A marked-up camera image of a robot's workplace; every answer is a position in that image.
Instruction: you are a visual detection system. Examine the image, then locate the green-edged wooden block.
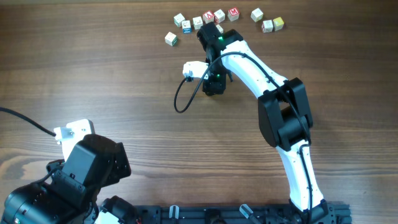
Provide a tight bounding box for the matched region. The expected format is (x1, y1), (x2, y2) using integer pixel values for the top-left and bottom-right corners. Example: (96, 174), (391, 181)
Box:
(174, 13), (185, 27)

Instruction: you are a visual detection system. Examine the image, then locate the wooden block beside A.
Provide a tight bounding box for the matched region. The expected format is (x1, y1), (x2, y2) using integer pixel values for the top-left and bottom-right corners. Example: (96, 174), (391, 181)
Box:
(214, 9), (225, 24)

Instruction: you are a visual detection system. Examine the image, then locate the plain wooden block right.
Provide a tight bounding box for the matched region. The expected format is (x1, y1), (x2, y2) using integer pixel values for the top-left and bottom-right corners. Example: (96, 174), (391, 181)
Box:
(251, 8), (264, 22)

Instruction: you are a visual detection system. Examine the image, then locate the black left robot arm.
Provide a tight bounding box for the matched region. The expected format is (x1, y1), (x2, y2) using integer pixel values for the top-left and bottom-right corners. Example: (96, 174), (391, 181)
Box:
(1, 134), (141, 223)

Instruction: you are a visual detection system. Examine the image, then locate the red letter M block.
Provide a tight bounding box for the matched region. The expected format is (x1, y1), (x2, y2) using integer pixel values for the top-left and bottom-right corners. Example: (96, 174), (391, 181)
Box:
(228, 7), (240, 21)

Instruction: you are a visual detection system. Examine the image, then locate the green-sided wooden block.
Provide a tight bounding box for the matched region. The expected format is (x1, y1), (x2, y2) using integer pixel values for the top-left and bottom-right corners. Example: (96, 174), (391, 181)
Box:
(165, 32), (178, 46)

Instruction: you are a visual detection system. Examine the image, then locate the black left camera cable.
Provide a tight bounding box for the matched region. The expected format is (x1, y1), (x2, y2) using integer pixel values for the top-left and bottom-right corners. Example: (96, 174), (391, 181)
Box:
(0, 106), (57, 138)

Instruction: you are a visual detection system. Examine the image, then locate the yellow wooden block right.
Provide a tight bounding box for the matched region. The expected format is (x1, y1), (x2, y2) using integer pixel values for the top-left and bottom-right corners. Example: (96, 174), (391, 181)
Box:
(272, 17), (285, 31)

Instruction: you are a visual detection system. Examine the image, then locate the plain wooden picture block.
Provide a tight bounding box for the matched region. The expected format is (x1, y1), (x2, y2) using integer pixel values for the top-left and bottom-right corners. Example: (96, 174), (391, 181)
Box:
(192, 16), (203, 30)

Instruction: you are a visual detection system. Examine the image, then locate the red-sided wooden block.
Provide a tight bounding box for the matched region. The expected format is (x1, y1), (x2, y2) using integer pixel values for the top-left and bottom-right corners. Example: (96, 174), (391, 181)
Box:
(261, 20), (274, 33)
(216, 24), (224, 34)

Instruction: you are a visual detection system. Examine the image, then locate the blue-sided wooden block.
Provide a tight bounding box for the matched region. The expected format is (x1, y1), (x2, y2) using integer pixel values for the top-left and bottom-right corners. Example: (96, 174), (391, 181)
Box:
(182, 20), (192, 34)

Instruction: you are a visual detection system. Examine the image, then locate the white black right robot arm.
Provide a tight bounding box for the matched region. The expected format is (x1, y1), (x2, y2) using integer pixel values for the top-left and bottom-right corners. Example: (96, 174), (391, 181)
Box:
(197, 22), (338, 223)

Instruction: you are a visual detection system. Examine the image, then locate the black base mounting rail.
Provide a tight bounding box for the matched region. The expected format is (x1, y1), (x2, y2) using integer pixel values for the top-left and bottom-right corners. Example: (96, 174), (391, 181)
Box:
(135, 202), (353, 224)

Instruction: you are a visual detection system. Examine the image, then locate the red letter A block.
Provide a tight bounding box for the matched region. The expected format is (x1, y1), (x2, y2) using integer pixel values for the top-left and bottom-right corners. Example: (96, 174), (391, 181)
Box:
(202, 11), (215, 24)

